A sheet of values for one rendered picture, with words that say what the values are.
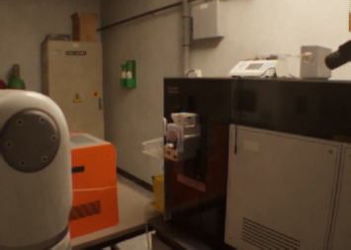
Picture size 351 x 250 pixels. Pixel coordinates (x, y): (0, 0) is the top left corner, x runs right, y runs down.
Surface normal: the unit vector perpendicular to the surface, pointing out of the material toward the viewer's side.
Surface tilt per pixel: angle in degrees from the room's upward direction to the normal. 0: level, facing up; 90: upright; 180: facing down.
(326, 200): 90
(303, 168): 90
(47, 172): 93
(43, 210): 90
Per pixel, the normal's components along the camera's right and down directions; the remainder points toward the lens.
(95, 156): 0.62, 0.11
